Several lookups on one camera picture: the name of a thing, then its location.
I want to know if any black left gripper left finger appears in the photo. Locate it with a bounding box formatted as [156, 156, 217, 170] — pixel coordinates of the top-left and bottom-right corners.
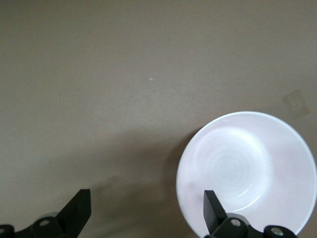
[0, 188, 91, 238]

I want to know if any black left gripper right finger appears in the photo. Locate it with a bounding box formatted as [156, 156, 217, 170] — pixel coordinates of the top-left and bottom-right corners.
[204, 190, 297, 238]

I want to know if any pink plastic bowl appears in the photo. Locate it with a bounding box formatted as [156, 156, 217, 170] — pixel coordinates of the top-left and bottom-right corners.
[176, 111, 317, 236]

